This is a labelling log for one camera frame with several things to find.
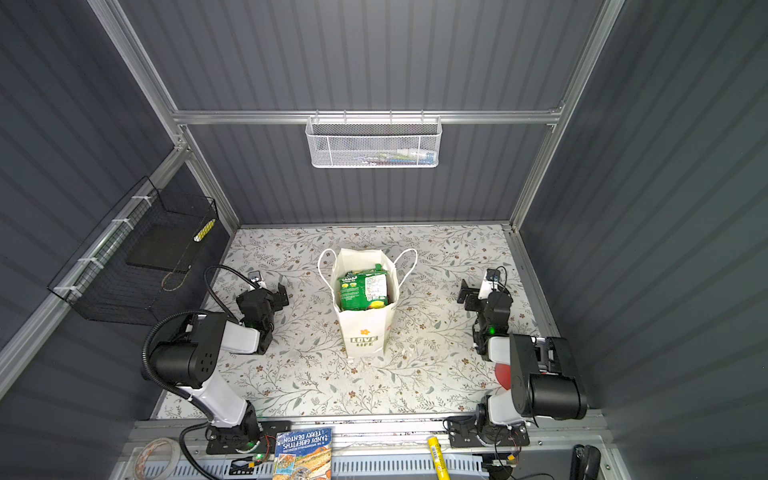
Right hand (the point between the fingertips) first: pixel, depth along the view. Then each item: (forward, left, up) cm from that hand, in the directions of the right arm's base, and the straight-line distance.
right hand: (483, 284), depth 91 cm
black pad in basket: (-1, +87, +20) cm, 89 cm away
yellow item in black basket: (+6, +80, +19) cm, 82 cm away
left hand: (+1, +70, -2) cm, 70 cm away
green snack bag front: (-9, +35, +11) cm, 38 cm away
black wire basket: (-7, +91, +21) cm, 94 cm away
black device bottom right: (-44, -17, -9) cm, 48 cm away
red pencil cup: (-24, -4, -11) cm, 26 cm away
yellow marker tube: (-43, +17, -8) cm, 47 cm away
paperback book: (-43, +49, -6) cm, 66 cm away
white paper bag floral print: (-18, +35, +6) cm, 40 cm away
